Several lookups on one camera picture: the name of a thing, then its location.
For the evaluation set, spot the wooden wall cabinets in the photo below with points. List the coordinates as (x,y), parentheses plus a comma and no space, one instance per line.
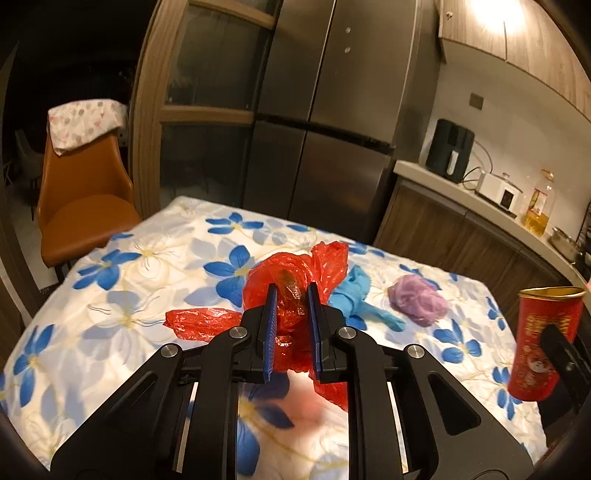
(531,37)

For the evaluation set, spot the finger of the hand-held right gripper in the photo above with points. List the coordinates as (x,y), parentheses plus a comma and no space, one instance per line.
(561,350)

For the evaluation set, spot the wooden glass door cabinet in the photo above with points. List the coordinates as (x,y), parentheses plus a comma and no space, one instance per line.
(145,138)

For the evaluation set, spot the orange chair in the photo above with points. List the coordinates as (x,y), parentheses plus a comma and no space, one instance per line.
(83,207)

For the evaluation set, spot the blue plastic bag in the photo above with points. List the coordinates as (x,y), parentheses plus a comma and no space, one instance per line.
(355,295)

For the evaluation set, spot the red paper cup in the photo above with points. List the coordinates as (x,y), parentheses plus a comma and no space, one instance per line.
(540,341)

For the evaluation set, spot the steel pot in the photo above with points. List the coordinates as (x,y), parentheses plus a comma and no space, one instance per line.
(565,244)

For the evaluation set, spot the black air fryer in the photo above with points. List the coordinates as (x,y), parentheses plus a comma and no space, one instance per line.
(450,147)

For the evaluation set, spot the wall socket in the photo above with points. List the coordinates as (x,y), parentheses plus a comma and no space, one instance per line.
(476,101)

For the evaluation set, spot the polka dot cloth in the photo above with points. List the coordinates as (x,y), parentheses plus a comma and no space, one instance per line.
(83,122)

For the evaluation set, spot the white rice cooker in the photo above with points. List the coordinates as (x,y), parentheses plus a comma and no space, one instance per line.
(496,189)

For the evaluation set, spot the red plastic bag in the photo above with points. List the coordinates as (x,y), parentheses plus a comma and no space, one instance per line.
(295,272)

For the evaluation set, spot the cooking oil bottle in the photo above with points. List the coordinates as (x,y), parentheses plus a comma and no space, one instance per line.
(538,212)

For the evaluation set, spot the wooden kitchen counter cabinet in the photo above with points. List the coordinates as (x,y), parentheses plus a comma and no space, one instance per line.
(438,230)

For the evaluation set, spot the blue floral tablecloth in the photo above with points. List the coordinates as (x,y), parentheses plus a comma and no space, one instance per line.
(138,286)

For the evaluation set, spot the lilac plastic bag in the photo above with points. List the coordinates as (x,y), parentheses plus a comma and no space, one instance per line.
(418,302)

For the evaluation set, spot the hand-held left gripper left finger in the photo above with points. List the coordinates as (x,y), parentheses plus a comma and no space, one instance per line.
(269,332)

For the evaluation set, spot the steel refrigerator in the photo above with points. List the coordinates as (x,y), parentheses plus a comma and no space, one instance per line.
(332,115)

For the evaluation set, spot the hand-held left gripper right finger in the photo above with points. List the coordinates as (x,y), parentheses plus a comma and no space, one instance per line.
(315,330)

